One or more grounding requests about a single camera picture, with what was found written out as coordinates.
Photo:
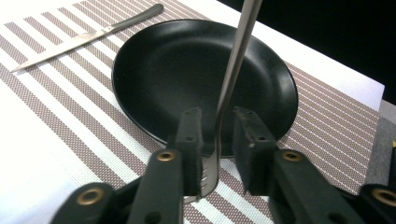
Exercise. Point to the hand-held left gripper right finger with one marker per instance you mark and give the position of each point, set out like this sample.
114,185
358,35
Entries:
252,149

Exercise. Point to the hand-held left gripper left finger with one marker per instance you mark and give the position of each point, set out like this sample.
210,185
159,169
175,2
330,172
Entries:
190,146

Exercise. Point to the black round plate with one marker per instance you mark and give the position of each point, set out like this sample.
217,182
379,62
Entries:
168,81

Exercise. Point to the metal table knife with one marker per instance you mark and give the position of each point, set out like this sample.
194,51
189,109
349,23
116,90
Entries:
77,39

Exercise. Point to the striped woven placemat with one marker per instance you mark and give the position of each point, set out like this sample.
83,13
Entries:
77,102

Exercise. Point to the black curtain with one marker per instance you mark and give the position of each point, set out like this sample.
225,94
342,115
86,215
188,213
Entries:
342,31

